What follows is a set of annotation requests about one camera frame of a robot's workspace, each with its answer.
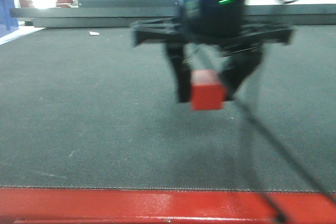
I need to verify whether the red metal front rail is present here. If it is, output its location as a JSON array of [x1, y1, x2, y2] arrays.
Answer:
[[0, 187, 336, 224]]

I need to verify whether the blue plastic crate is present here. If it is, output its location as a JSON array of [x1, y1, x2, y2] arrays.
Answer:
[[0, 0, 19, 37]]

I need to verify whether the black metal frame beam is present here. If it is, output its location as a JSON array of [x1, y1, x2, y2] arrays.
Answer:
[[10, 3, 335, 28]]

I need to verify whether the small white paper scrap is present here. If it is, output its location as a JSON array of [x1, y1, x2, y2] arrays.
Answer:
[[89, 31, 100, 36]]

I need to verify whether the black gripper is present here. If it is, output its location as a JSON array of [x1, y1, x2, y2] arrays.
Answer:
[[132, 0, 293, 103]]

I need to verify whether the dark grey carpet mat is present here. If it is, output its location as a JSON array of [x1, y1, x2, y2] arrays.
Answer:
[[1, 26, 335, 190]]

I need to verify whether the black cable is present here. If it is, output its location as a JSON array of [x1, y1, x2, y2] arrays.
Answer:
[[230, 95, 336, 223]]

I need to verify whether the red magnetic cube block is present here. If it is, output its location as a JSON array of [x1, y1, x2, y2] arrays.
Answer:
[[191, 69, 227, 111]]

